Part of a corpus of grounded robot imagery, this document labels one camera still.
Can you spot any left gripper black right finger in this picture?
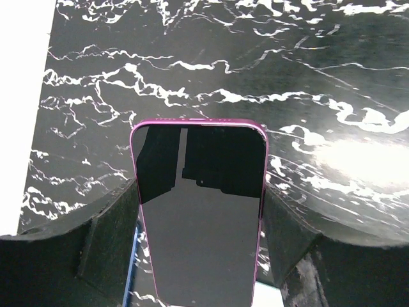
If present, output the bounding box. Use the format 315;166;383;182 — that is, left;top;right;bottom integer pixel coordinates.
263;190;408;306

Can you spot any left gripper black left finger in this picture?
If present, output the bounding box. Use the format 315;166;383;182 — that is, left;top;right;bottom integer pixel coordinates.
1;180;139;306

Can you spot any dark blue phone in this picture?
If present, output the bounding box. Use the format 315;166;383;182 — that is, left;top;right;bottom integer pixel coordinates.
122;221;143;307

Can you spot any magenta phone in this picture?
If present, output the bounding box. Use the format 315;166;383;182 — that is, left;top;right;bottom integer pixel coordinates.
130;118;268;306

